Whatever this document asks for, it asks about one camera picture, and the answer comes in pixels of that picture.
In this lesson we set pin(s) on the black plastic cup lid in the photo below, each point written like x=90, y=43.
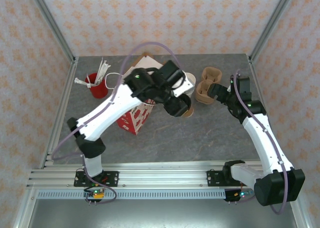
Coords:
x=186, y=107

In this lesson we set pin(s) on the brown pulp carrier stack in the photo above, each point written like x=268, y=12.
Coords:
x=203, y=92

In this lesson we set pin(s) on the red white paper gift bag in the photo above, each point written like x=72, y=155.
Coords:
x=135, y=120

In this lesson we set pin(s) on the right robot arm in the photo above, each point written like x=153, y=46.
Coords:
x=258, y=145

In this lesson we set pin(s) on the white paper napkins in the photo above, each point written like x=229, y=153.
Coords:
x=150, y=62

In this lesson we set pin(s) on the brown cardboard tray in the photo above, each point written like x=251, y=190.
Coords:
x=147, y=55

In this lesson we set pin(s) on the white wrapped straw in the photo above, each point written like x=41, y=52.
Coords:
x=101, y=67
x=107, y=69
x=104, y=67
x=88, y=78
x=80, y=81

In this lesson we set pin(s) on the red cup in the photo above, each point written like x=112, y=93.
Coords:
x=98, y=91

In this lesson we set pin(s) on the small circuit board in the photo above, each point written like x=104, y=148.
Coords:
x=96, y=193
x=241, y=194

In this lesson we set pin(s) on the brushed metal sheet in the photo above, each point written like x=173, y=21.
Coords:
x=162, y=213

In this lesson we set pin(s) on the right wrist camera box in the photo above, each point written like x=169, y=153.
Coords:
x=228, y=88

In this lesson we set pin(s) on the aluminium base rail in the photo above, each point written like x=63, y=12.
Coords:
x=162, y=174

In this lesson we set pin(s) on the aluminium frame post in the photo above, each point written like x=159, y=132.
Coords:
x=51, y=20
x=273, y=20

